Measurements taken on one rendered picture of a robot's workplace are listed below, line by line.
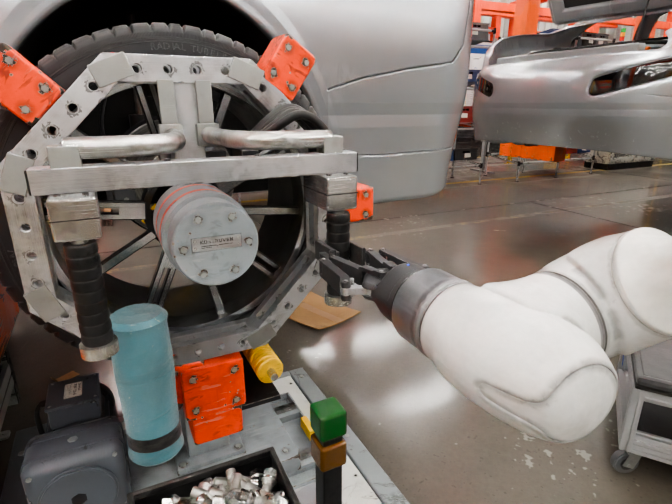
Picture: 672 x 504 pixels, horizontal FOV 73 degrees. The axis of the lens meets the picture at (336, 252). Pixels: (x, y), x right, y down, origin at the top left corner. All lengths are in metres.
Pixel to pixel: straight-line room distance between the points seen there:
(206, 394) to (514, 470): 1.00
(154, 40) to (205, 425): 0.71
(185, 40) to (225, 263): 0.40
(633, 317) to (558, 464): 1.22
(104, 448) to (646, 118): 2.83
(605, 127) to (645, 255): 2.58
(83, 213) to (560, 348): 0.50
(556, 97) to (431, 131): 1.70
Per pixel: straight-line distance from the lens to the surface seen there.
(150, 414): 0.81
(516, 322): 0.40
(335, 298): 0.70
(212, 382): 0.95
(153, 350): 0.76
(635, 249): 0.48
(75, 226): 0.59
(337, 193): 0.65
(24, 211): 0.81
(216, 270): 0.70
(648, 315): 0.48
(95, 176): 0.61
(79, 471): 1.07
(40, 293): 0.84
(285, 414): 1.44
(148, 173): 0.61
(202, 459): 1.23
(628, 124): 3.02
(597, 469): 1.70
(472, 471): 1.56
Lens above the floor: 1.05
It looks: 18 degrees down
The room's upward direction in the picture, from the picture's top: straight up
